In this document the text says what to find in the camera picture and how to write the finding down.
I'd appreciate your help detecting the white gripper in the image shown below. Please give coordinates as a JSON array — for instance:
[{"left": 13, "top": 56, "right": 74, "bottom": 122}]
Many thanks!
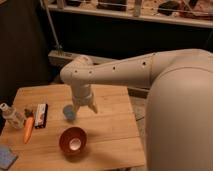
[{"left": 71, "top": 84, "right": 98, "bottom": 119}]

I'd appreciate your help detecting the red-brown ceramic bowl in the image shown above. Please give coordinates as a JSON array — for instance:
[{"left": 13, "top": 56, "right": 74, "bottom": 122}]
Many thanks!
[{"left": 59, "top": 127, "right": 87, "bottom": 156}]

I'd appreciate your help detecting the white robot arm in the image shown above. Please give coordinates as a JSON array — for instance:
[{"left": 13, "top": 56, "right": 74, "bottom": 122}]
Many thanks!
[{"left": 60, "top": 49, "right": 213, "bottom": 171}]

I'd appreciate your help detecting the light blue cup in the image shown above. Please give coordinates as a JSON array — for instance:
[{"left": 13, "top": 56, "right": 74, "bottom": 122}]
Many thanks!
[{"left": 63, "top": 105, "right": 76, "bottom": 121}]

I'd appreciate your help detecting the black and white box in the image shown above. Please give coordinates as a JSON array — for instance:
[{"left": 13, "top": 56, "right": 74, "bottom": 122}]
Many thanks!
[{"left": 35, "top": 103, "right": 48, "bottom": 129}]

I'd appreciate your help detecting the orange carrot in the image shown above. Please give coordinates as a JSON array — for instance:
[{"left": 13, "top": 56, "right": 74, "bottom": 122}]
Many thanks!
[{"left": 23, "top": 117, "right": 34, "bottom": 143}]

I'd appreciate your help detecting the grey metal pole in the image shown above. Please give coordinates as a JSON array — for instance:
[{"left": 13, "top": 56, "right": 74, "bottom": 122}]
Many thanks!
[{"left": 43, "top": 0, "right": 63, "bottom": 55}]

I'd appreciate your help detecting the blue sponge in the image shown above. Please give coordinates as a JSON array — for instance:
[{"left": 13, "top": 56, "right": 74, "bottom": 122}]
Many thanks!
[{"left": 0, "top": 145, "right": 18, "bottom": 170}]

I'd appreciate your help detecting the white wall shelf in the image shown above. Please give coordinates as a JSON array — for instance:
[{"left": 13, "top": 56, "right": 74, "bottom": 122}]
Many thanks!
[{"left": 45, "top": 0, "right": 213, "bottom": 29}]

